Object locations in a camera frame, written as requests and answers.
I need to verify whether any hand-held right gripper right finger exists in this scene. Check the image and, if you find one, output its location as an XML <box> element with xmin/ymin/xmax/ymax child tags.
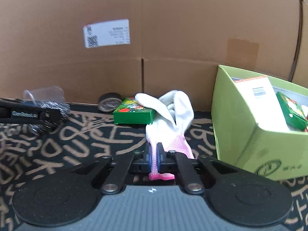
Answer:
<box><xmin>157</xmin><ymin>142</ymin><xmax>239</xmax><ymax>194</ymax></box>

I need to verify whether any dark tape roll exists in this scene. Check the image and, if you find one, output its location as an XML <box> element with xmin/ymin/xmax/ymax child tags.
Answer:
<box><xmin>98</xmin><ymin>93</ymin><xmax>123</xmax><ymax>112</ymax></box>

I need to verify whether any clear plastic cup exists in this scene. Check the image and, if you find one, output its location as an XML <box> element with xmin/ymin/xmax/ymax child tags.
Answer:
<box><xmin>23</xmin><ymin>85</ymin><xmax>65</xmax><ymax>106</ymax></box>

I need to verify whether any black letter-print cloth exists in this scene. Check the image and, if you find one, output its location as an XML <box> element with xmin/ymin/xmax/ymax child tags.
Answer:
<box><xmin>0</xmin><ymin>102</ymin><xmax>308</xmax><ymax>231</ymax></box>

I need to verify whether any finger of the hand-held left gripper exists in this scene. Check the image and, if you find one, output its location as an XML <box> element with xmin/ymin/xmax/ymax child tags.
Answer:
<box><xmin>38</xmin><ymin>109</ymin><xmax>62</xmax><ymax>124</ymax></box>

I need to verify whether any white glove with pink cuff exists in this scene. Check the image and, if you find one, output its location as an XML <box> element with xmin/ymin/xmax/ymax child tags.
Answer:
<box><xmin>135</xmin><ymin>90</ymin><xmax>195</xmax><ymax>181</ymax></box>

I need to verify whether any white box with red edge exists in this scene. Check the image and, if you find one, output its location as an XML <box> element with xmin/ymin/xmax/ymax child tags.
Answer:
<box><xmin>231</xmin><ymin>76</ymin><xmax>293</xmax><ymax>133</ymax></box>

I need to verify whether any light green cardboard box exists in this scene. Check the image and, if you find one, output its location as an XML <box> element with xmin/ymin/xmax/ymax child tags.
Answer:
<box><xmin>211</xmin><ymin>65</ymin><xmax>308</xmax><ymax>181</ymax></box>

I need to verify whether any white shipping label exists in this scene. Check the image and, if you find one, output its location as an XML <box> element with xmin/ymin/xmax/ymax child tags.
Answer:
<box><xmin>83</xmin><ymin>19</ymin><xmax>131</xmax><ymax>49</ymax></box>

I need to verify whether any large brown cardboard box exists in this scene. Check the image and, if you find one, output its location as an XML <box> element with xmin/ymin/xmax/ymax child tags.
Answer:
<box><xmin>0</xmin><ymin>0</ymin><xmax>304</xmax><ymax>112</ymax></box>

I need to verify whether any green flower-print box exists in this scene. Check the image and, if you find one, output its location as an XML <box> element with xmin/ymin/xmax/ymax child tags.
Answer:
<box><xmin>275</xmin><ymin>91</ymin><xmax>308</xmax><ymax>129</ymax></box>
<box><xmin>113</xmin><ymin>97</ymin><xmax>156</xmax><ymax>125</ymax></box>

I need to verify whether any steel wool scrubber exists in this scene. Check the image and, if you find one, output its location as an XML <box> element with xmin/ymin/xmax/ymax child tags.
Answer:
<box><xmin>29</xmin><ymin>101</ymin><xmax>71</xmax><ymax>136</ymax></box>

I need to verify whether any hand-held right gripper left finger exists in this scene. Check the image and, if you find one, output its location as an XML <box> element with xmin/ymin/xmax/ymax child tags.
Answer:
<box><xmin>72</xmin><ymin>143</ymin><xmax>155</xmax><ymax>194</ymax></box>

